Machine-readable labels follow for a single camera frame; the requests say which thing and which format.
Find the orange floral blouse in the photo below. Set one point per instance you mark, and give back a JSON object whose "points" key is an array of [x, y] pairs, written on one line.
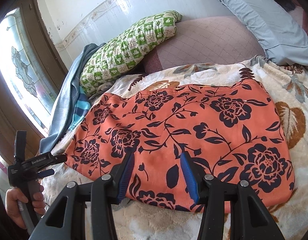
{"points": [[233, 133]]}

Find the teal striped knit garment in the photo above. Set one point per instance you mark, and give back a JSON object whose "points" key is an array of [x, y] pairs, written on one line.
{"points": [[81, 108]]}

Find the green checkered pillow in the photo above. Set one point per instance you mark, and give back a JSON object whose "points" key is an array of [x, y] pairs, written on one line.
{"points": [[122, 53]]}

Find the light blue knit sweater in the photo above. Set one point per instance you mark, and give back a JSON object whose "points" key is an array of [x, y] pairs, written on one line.
{"points": [[63, 107]]}

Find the stained glass window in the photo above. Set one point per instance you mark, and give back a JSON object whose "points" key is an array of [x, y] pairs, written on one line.
{"points": [[23, 73]]}

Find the pink quilted mattress cover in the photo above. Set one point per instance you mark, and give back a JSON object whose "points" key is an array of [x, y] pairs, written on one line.
{"points": [[220, 40]]}

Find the person's left hand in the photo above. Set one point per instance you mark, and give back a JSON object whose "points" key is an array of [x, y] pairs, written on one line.
{"points": [[14, 195]]}

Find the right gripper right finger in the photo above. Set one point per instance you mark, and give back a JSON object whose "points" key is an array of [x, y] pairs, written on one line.
{"points": [[249, 217]]}

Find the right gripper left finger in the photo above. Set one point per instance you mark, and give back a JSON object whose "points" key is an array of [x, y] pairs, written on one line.
{"points": [[65, 219]]}

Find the grey blue pillow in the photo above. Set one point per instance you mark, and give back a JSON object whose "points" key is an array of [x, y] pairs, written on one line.
{"points": [[283, 40]]}

